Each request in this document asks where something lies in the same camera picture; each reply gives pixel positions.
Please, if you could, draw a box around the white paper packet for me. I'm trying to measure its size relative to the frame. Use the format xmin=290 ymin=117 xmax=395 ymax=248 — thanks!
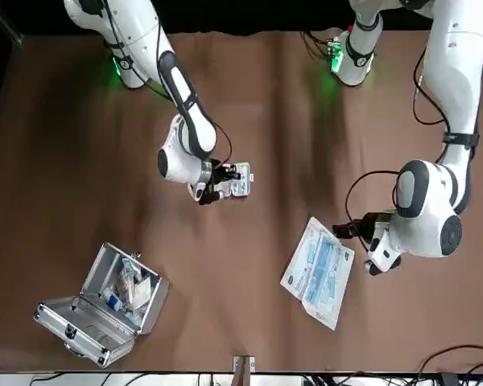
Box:
xmin=133 ymin=277 xmax=155 ymax=311

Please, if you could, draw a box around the small blue and white box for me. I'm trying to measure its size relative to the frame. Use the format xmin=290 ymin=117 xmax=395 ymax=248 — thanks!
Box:
xmin=103 ymin=292 xmax=125 ymax=314

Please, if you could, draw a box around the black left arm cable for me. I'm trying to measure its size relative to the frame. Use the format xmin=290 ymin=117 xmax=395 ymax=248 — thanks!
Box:
xmin=345 ymin=39 xmax=452 ymax=246

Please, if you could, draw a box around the aluminium camera post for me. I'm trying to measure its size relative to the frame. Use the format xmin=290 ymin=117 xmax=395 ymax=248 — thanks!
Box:
xmin=232 ymin=355 xmax=256 ymax=386

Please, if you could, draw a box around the clear cotton swab packet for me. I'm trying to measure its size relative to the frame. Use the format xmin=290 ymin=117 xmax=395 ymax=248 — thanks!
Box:
xmin=114 ymin=277 xmax=137 ymax=299

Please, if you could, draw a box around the blue printed face mask packet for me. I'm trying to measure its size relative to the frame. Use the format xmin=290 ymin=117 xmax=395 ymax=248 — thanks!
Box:
xmin=280 ymin=216 xmax=355 ymax=313
xmin=300 ymin=281 xmax=344 ymax=332

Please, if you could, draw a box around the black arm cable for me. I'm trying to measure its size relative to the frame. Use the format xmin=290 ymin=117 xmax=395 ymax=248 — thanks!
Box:
xmin=102 ymin=0 xmax=233 ymax=166
xmin=345 ymin=39 xmax=452 ymax=246

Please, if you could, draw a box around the silver aluminium first-aid case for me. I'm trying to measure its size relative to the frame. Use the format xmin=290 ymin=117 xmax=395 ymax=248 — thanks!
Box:
xmin=34 ymin=240 xmax=171 ymax=369

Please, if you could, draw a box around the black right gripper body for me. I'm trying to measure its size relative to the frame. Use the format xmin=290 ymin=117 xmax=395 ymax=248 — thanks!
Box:
xmin=199 ymin=158 xmax=226 ymax=206

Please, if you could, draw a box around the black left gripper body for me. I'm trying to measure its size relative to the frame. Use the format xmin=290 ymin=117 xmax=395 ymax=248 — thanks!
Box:
xmin=357 ymin=211 xmax=392 ymax=244

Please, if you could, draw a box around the small white medicine box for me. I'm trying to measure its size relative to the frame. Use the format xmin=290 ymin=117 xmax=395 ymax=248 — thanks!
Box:
xmin=219 ymin=161 xmax=256 ymax=199

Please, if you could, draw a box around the teal striped mask packet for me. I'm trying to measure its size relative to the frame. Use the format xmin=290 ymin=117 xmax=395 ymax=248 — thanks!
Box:
xmin=122 ymin=256 xmax=142 ymax=282

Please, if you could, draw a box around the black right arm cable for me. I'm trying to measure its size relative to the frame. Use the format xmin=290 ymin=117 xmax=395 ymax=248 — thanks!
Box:
xmin=102 ymin=0 xmax=233 ymax=166

